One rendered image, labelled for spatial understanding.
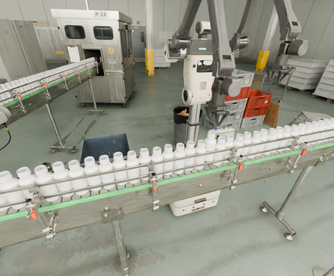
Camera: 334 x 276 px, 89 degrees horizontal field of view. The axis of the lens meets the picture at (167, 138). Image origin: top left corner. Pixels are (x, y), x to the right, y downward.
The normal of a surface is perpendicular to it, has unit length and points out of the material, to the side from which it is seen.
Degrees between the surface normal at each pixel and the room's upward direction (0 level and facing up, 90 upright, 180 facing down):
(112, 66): 90
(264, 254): 0
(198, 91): 90
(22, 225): 90
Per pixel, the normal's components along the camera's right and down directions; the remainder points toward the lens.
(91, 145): 0.32, 0.50
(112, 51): 0.00, 0.52
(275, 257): 0.03, -0.85
